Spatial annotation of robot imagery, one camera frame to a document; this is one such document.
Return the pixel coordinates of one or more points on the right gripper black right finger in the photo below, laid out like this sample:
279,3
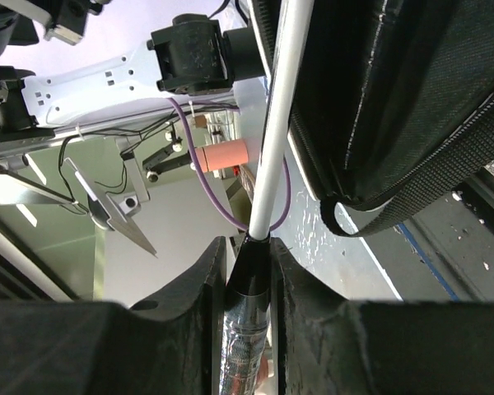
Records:
327,344

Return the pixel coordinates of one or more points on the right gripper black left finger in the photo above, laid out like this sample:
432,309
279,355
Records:
167,343

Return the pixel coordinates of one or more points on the black handled badminton racket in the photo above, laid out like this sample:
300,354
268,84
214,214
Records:
245,318

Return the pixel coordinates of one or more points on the black racket cover bag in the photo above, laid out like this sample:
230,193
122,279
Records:
394,104

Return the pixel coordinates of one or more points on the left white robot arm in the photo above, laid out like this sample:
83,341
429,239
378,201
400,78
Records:
192,56

